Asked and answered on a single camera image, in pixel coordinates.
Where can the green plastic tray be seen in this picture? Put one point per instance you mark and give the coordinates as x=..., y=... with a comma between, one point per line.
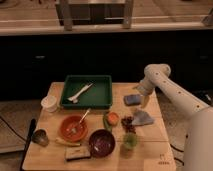
x=98, y=96

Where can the metal cup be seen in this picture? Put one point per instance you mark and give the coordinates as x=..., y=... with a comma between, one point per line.
x=40, y=137

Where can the purple bowl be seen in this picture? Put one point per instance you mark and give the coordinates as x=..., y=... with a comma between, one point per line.
x=101, y=143

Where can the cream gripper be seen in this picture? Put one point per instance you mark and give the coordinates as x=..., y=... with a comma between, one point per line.
x=144, y=101

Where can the yellow toy banana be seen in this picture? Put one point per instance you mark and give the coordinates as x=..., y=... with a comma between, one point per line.
x=63, y=142

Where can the spoon in orange bowl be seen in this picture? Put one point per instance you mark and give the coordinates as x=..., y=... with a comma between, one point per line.
x=80, y=121

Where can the dark red toy grapes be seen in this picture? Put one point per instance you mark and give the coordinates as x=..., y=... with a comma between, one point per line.
x=127, y=124

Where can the wooden chair legs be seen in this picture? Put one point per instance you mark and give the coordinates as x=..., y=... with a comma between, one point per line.
x=94, y=12

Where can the green cup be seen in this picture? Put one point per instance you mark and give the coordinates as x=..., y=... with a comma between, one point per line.
x=130, y=140

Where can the blue sponge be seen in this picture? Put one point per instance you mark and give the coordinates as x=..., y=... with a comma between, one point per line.
x=134, y=99

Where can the green toy vegetable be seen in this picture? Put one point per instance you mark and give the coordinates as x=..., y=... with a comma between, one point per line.
x=107, y=126

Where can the black pole left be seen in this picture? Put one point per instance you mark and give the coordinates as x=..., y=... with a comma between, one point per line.
x=30, y=132

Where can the orange toy fruit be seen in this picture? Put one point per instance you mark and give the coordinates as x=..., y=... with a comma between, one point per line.
x=112, y=118

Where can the orange bowl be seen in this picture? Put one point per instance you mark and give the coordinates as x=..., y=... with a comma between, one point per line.
x=67, y=124

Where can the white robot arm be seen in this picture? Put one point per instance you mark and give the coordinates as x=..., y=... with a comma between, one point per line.
x=198, y=149

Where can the white cup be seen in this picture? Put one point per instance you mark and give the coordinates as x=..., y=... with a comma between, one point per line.
x=49, y=103

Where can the grey blue cloth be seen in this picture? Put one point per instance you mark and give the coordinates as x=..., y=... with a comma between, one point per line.
x=141, y=118

